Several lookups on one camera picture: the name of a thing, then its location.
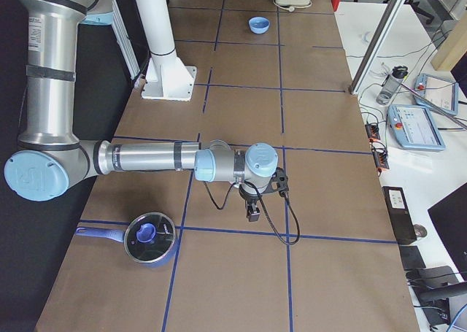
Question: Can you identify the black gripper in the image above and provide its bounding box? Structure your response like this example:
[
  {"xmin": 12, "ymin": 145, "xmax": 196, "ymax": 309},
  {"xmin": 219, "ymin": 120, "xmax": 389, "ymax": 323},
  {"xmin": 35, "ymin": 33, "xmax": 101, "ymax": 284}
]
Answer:
[{"xmin": 239, "ymin": 183, "xmax": 260, "ymax": 222}]

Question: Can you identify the blue bowl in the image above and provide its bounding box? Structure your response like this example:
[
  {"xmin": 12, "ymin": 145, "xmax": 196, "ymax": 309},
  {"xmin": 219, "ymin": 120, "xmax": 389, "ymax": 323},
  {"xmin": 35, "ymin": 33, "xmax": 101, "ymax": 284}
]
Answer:
[{"xmin": 248, "ymin": 16, "xmax": 271, "ymax": 34}]

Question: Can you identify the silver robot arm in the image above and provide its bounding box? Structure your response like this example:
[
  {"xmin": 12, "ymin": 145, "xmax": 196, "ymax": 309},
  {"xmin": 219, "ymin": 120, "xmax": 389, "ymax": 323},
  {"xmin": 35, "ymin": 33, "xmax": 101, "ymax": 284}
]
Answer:
[{"xmin": 4, "ymin": 0, "xmax": 278, "ymax": 222}]

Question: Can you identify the glass pot lid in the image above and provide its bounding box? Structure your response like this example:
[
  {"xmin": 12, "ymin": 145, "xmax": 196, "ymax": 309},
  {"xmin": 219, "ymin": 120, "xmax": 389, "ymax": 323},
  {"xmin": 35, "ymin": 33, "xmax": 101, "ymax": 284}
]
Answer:
[{"xmin": 123, "ymin": 211, "xmax": 176, "ymax": 264}]

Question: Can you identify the black orange connector strip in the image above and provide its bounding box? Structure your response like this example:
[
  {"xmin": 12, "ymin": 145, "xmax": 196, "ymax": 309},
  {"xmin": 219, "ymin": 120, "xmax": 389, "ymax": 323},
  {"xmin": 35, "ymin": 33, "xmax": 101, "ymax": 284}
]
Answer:
[{"xmin": 365, "ymin": 123, "xmax": 390, "ymax": 174}]

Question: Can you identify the black power adapter box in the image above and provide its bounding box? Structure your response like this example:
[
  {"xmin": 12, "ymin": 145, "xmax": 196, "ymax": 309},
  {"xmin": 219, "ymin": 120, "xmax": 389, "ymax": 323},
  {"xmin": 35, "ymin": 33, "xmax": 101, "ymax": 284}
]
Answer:
[{"xmin": 382, "ymin": 186, "xmax": 417, "ymax": 245}]

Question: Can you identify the near teach pendant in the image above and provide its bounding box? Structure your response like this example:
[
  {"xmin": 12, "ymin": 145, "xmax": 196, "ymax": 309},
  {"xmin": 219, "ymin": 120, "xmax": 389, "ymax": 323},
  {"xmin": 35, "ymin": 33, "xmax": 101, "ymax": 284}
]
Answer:
[{"xmin": 387, "ymin": 104, "xmax": 446, "ymax": 151}]

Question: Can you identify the teach pendant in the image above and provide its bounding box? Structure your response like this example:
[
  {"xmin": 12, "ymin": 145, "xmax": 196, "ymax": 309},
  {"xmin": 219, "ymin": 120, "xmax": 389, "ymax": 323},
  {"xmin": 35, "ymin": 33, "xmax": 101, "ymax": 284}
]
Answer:
[
  {"xmin": 387, "ymin": 104, "xmax": 446, "ymax": 151},
  {"xmin": 414, "ymin": 73, "xmax": 459, "ymax": 116}
]

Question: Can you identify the clear water bottle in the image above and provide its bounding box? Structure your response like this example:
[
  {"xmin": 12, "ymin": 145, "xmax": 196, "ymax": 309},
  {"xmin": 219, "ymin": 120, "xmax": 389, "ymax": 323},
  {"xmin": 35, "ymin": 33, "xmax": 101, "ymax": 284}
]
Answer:
[{"xmin": 376, "ymin": 66, "xmax": 408, "ymax": 106}]

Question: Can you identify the black computer monitor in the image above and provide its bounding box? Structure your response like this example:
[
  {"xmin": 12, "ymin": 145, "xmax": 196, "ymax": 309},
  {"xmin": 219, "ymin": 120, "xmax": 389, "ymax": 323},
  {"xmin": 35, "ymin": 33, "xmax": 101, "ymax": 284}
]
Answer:
[{"xmin": 428, "ymin": 185, "xmax": 466, "ymax": 279}]

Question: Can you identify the far teach pendant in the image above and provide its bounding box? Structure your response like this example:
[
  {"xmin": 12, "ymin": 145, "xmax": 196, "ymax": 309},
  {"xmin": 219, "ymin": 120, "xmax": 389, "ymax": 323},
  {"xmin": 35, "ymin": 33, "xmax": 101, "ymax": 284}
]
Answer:
[{"xmin": 414, "ymin": 73, "xmax": 459, "ymax": 116}]

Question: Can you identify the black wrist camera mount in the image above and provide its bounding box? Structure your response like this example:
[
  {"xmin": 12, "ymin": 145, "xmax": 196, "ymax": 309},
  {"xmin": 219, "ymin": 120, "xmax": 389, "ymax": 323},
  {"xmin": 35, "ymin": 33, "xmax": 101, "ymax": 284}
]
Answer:
[{"xmin": 263, "ymin": 167, "xmax": 289, "ymax": 198}]

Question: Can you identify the blue saucepan with handle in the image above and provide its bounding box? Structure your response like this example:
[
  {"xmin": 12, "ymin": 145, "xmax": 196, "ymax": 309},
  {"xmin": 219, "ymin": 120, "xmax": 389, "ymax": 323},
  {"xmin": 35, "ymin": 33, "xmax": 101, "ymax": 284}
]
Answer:
[{"xmin": 74, "ymin": 211, "xmax": 177, "ymax": 269}]

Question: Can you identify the aluminium frame post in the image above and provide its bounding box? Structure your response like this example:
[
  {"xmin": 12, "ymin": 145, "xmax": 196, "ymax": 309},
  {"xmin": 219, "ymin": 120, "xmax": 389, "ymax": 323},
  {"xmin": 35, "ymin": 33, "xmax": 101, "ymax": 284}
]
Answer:
[{"xmin": 349, "ymin": 0, "xmax": 406, "ymax": 95}]

